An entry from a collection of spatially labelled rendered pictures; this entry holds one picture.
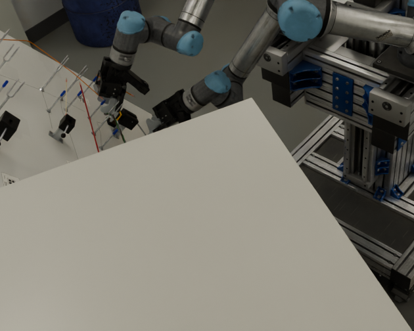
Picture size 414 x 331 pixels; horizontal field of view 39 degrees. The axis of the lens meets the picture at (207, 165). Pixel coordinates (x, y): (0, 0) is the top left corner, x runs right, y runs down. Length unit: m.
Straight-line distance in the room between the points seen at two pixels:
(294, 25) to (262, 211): 1.03
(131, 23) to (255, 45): 0.41
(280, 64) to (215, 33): 2.20
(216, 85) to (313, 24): 0.36
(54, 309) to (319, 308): 0.29
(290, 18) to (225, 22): 2.80
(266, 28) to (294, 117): 1.75
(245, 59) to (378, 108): 0.46
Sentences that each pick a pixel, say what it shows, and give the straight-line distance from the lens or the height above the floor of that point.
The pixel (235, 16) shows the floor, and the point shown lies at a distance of 4.50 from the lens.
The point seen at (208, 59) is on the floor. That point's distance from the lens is 4.11.
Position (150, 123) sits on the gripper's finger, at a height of 1.10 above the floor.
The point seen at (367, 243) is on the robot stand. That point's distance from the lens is 2.68.
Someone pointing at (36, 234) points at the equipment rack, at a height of 1.85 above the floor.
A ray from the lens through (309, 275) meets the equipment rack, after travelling 0.66.
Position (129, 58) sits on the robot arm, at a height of 1.39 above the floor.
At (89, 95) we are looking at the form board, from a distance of 2.12.
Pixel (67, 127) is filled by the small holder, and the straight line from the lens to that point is 1.67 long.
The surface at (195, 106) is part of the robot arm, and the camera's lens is 1.89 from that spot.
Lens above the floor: 2.40
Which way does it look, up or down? 46 degrees down
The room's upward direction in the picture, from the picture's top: 12 degrees counter-clockwise
